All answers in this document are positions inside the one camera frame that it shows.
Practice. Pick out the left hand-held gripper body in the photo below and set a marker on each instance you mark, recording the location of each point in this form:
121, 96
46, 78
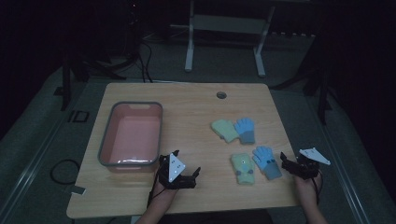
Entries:
177, 168

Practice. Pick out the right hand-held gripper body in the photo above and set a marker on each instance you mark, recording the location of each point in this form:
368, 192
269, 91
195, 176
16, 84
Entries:
306, 169

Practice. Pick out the blue glove with dark dots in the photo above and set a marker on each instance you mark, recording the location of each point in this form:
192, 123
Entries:
267, 163

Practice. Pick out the green glove with face print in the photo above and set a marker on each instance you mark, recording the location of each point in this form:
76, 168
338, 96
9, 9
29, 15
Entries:
243, 169

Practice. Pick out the pink basin with grey rim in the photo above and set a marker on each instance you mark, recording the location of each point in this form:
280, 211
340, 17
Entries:
134, 137

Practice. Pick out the blue knit glove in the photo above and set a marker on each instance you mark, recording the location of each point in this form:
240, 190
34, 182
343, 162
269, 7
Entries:
245, 130

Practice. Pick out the plain green knit glove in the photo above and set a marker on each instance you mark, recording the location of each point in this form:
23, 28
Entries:
224, 130

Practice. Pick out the person's right hand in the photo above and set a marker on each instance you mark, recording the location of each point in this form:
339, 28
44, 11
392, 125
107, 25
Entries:
306, 189

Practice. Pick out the person's left hand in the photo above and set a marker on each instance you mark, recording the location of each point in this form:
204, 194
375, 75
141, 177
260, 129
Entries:
163, 195

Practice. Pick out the person's dark clothing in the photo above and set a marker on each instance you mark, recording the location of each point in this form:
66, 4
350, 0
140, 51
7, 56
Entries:
218, 219

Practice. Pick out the black metal stand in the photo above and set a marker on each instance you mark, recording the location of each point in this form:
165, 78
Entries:
66, 87
322, 99

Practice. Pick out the white metal desk frame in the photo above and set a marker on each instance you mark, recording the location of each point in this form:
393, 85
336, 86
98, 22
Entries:
229, 24

